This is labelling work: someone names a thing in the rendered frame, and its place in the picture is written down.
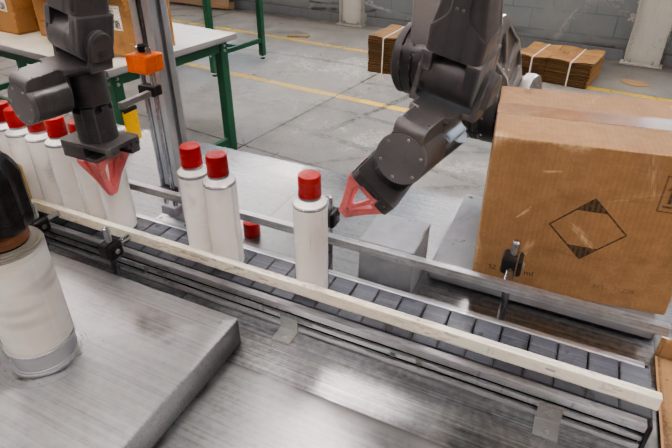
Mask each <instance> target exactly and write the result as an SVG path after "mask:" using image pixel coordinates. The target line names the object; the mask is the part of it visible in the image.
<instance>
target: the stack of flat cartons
mask: <svg viewBox="0 0 672 448"><path fill-rule="evenodd" d="M404 27H405V26H401V25H396V24H391V25H389V26H388V27H386V28H384V29H382V30H380V31H378V32H376V33H374V34H371V35H369V36H368V37H369V38H368V40H369V41H368V58H369V59H368V63H367V64H368V68H367V71H370V72H377V73H381V74H382V73H383V74H390V75H391V57H392V51H393V47H394V44H395V41H396V39H397V37H398V35H399V33H400V31H401V30H402V29H403V28H404Z"/></svg>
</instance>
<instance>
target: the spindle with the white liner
mask: <svg viewBox="0 0 672 448"><path fill-rule="evenodd" d="M34 216H35V211H34V207H33V204H32V201H31V198H30V195H29V193H28V190H27V187H26V184H25V181H24V178H23V175H22V172H21V169H20V167H19V166H18V164H17V163H16V162H15V161H14V160H13V159H12V158H11V157H10V156H9V155H7V154H5V153H3V152H2V151H1V150H0V340H1V342H2V344H3V345H2V347H3V351H4V353H5V354H6V356H8V357H9V367H10V369H11V371H12V372H13V373H14V374H16V375H17V376H20V377H24V378H37V377H42V376H46V375H49V374H52V373H54V372H56V371H58V370H60V369H62V368H63V367H65V366H66V365H68V364H69V363H70V362H71V361H72V360H73V359H74V358H75V357H76V356H77V354H78V353H79V351H80V349H81V345H82V340H81V337H80V335H79V333H78V332H77V331H75V328H76V326H75V322H74V319H73V318H72V317H71V315H70V311H69V308H68V305H67V303H66V300H65V297H64V295H63V291H62V287H61V284H60V281H59V279H58V276H57V274H56V271H55V267H54V264H53V260H52V257H51V255H50V252H49V250H48V246H47V243H46V240H45V236H44V233H43V232H42V231H41V230H40V229H38V228H37V227H34V226H30V225H29V224H31V223H32V221H33V219H34Z"/></svg>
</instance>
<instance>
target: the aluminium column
mask: <svg viewBox="0 0 672 448"><path fill-rule="evenodd" d="M128 1H129V7H130V12H131V17H132V23H133V28H134V33H135V38H136V44H137V45H138V44H142V43H144V44H146V40H145V35H144V30H143V25H142V19H141V14H140V9H139V4H138V0H128ZM140 1H141V7H142V12H143V18H144V24H145V29H146V35H147V41H148V46H150V48H151V51H157V52H161V53H162V57H163V63H164V69H163V70H160V71H158V72H155V77H156V82H157V84H160V85H161V88H162V94H161V95H159V99H160V105H161V111H162V116H163V122H164V128H165V133H166V139H167V145H168V150H169V156H170V162H171V167H172V173H173V179H174V184H175V186H176V187H178V191H179V193H180V189H179V183H178V177H177V171H178V169H179V168H180V167H181V159H180V153H179V146H180V145H181V144H182V143H185V142H188V139H187V132H186V126H185V120H184V113H183V107H182V100H181V94H180V87H179V81H178V74H177V68H176V61H175V55H174V48H173V42H172V35H171V29H170V22H169V16H168V9H167V3H166V0H140ZM150 102H151V107H152V112H153V118H154V123H155V129H156V134H157V139H158V145H159V150H160V156H161V161H162V166H163V172H164V177H165V183H166V184H168V185H169V181H168V175H167V170H166V164H165V159H164V154H163V148H162V143H161V137H160V132H159V126H158V121H157V115H156V110H155V104H154V99H153V97H150ZM169 217H172V218H176V219H179V220H183V221H185V218H184V212H182V213H181V214H180V215H179V216H177V217H174V216H170V215H169Z"/></svg>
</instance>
